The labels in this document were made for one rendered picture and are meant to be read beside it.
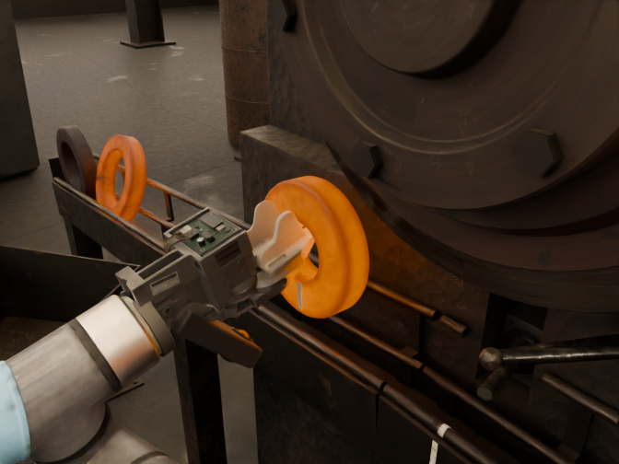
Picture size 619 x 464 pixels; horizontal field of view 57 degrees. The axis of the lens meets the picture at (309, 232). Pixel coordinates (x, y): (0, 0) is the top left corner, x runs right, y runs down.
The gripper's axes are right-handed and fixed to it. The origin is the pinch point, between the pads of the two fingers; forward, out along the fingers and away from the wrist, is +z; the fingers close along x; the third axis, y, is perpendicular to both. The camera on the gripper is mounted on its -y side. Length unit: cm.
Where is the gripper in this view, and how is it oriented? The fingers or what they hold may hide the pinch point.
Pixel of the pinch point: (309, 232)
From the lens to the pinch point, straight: 62.2
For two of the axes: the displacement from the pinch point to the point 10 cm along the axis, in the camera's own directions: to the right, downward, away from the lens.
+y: -2.1, -7.9, -5.8
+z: 7.5, -5.1, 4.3
